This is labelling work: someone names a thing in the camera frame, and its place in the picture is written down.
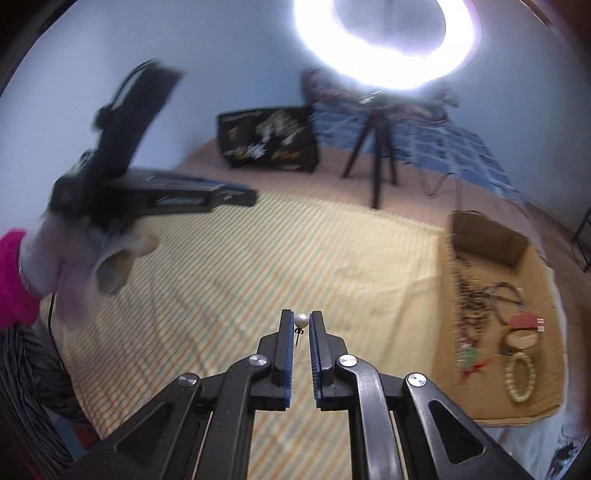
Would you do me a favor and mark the wooden bead necklace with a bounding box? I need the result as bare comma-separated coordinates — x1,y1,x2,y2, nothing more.
450,235,490,352

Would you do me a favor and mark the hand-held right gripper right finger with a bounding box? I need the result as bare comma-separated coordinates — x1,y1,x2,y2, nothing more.
308,311,546,480

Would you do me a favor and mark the green pendant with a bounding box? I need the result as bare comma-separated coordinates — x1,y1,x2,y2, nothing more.
455,346,492,384

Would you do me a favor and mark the person's left hand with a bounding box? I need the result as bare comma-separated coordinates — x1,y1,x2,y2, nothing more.
21,222,160,324

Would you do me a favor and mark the black tripod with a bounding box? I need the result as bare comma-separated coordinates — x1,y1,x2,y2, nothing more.
341,95,400,209

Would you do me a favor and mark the tan bed mattress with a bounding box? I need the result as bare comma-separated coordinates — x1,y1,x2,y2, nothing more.
175,138,455,227

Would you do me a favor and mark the person's striped clothing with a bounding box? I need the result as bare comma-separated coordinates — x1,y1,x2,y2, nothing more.
0,318,93,467

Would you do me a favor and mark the cardboard box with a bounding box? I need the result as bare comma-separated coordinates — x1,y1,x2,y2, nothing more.
441,210,566,428

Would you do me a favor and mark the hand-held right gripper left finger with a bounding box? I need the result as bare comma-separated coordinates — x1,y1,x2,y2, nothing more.
60,308,296,480

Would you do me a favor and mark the black printed snack bag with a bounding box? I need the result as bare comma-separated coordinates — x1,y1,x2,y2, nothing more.
218,106,320,174

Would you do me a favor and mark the black power cable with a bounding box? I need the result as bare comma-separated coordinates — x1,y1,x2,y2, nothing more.
392,148,467,217

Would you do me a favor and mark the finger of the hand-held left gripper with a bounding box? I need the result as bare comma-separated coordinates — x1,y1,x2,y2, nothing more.
115,170,258,214
95,59,186,178

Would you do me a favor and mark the yellow striped cloth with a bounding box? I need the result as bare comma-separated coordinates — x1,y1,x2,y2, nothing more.
58,191,451,480

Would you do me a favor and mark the white ring light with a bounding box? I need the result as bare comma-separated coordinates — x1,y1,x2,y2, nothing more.
293,0,481,93

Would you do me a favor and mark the cream bead bracelet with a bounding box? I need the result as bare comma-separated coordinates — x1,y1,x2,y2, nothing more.
504,352,537,403

